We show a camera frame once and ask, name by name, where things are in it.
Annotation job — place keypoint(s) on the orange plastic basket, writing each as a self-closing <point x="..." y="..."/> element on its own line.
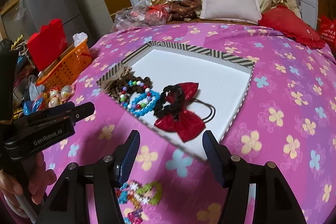
<point x="68" y="68"/>

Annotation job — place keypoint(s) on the black scrunchie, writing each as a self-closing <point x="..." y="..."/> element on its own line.
<point x="170" y="102"/>

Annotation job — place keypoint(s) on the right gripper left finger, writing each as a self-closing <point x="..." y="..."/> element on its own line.
<point x="124" y="158"/>

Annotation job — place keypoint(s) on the wrapped egg silver foil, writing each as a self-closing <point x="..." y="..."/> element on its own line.
<point x="66" y="93"/>

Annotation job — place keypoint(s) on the leopard print bow scrunchie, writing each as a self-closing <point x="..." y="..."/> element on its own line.
<point x="124" y="84"/>

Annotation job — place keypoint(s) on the white pillow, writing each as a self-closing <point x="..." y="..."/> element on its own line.
<point x="246" y="11"/>

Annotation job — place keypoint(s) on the clear plastic bag of sweets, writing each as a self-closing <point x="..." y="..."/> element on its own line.
<point x="143" y="14"/>

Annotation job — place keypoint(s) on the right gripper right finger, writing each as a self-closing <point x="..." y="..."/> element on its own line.
<point x="218" y="157"/>

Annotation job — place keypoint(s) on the red cushion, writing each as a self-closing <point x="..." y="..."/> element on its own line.
<point x="282" y="19"/>

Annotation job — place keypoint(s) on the striped hexagonal tray box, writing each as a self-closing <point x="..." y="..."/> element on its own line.
<point x="215" y="84"/>

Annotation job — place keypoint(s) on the pink floral bedspread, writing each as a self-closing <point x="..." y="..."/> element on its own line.
<point x="288" y="117"/>

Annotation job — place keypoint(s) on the red gift bag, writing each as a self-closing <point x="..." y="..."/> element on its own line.
<point x="47" y="45"/>

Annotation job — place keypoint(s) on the red shopping bag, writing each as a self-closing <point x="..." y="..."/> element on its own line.
<point x="326" y="31"/>

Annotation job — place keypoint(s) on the person's left hand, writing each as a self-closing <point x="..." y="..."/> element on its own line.
<point x="38" y="183"/>

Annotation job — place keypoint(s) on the wrapped egg upper red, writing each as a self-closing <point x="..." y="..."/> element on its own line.
<point x="54" y="92"/>

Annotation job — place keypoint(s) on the wrapped egg red foil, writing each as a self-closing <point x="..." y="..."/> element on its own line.
<point x="54" y="101"/>

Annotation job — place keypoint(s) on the grey refrigerator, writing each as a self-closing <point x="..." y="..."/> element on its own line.
<point x="89" y="16"/>

